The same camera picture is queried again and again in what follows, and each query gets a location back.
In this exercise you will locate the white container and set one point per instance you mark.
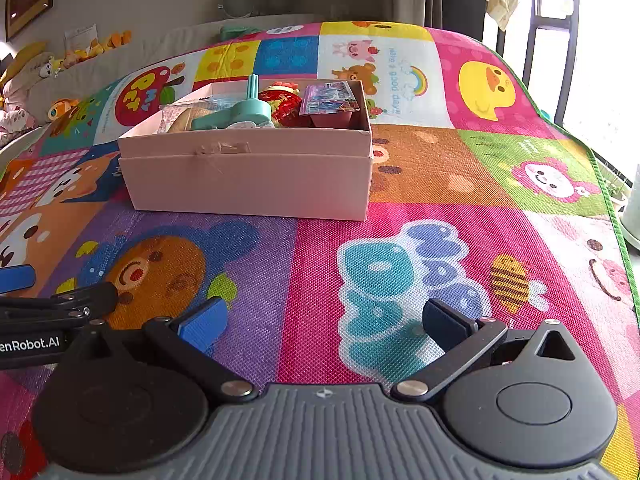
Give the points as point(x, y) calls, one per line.
point(632, 210)

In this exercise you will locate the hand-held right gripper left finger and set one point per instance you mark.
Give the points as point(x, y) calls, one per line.
point(205, 327)

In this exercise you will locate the row of yellow plush toys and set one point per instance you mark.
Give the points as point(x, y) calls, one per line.
point(100, 46)

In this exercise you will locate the plastic-wrapped bread stick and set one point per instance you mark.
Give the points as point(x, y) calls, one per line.
point(182, 121)

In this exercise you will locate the teal plastic toy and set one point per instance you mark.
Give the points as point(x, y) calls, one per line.
point(250, 110)

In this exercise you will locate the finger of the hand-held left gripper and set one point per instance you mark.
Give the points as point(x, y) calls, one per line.
point(75, 301)
point(15, 278)

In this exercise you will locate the teal object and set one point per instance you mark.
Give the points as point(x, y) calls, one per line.
point(239, 32)

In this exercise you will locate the pile of plush toys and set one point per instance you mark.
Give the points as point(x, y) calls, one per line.
point(22, 75)

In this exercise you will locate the pink cardboard box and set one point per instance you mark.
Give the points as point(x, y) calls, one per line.
point(240, 180)

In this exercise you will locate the red patterned plush toy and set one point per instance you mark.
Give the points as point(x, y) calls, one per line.
point(282, 102)

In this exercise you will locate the colourful printed play mat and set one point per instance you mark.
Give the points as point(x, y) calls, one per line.
point(350, 260)

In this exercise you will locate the clear plastic bag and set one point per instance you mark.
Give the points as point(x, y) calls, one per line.
point(175, 108)

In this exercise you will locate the black window frame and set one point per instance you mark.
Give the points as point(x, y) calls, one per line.
point(550, 35)

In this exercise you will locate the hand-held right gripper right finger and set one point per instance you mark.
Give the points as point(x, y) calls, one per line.
point(447, 324)

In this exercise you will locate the white paper card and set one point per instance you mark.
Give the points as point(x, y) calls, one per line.
point(80, 36)

